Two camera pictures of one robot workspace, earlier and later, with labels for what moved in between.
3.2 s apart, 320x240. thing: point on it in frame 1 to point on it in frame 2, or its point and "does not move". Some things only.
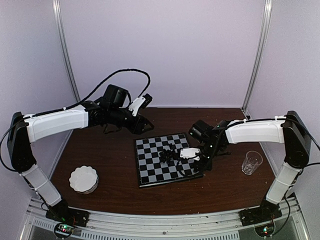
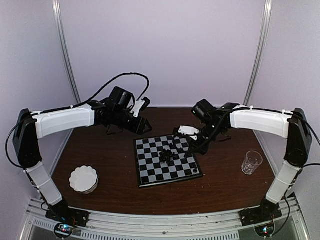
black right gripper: [207, 166] to [203, 149]
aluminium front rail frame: [217, 226] does not move
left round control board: [63, 230] does not move
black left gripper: [140, 121] does not move
